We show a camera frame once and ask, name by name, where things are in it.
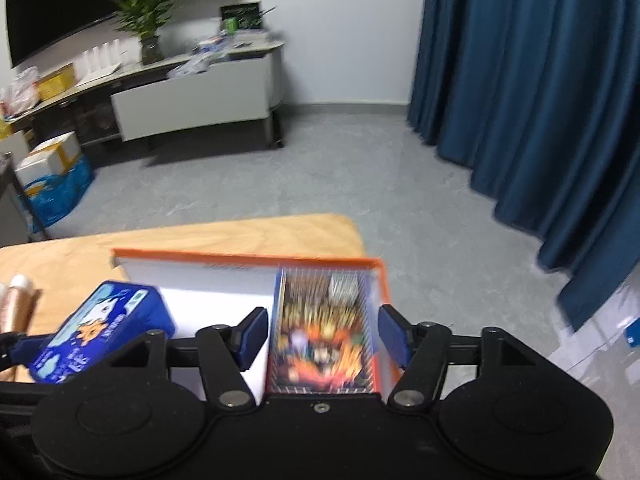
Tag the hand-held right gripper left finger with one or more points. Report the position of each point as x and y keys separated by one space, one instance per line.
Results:
x=251 y=336

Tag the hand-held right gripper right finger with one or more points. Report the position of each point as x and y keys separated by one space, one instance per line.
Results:
x=392 y=335

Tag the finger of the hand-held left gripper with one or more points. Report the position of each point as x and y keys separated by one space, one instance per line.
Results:
x=22 y=347

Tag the orange and white cardboard box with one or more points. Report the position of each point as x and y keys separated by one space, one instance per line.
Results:
x=210 y=285

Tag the blue tissue pack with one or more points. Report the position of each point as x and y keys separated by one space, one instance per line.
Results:
x=100 y=327

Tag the pink tube bottle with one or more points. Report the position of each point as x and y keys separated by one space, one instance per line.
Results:
x=15 y=307

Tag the colourful printed packet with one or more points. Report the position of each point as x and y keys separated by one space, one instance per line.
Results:
x=320 y=342

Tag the small silver packet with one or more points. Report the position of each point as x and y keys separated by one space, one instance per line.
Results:
x=343 y=286

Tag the blue plastic bag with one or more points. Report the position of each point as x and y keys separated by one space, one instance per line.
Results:
x=60 y=197

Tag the stacked white cardboard boxes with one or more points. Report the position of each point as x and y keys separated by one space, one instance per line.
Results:
x=47 y=157

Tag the white and black television cabinet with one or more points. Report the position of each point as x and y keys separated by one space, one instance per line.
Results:
x=60 y=115

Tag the white cabinet drawer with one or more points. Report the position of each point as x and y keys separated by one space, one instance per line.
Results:
x=195 y=102

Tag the white and red plastic bag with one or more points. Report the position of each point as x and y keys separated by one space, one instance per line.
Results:
x=20 y=91

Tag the yellow cardboard box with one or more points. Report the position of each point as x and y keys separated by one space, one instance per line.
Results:
x=56 y=81

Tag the dark blue curtain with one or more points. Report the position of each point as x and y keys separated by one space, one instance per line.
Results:
x=525 y=100

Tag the crumpled clear plastic bag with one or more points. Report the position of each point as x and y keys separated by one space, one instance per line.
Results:
x=192 y=66

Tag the white router with antennas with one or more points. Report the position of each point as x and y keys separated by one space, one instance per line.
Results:
x=102 y=62

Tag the clear plastic organizer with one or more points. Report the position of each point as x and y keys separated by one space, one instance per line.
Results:
x=235 y=40

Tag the black and green box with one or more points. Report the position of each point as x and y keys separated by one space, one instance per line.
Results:
x=241 y=15

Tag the green plant in glass vase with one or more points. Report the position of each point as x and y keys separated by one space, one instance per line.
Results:
x=145 y=15

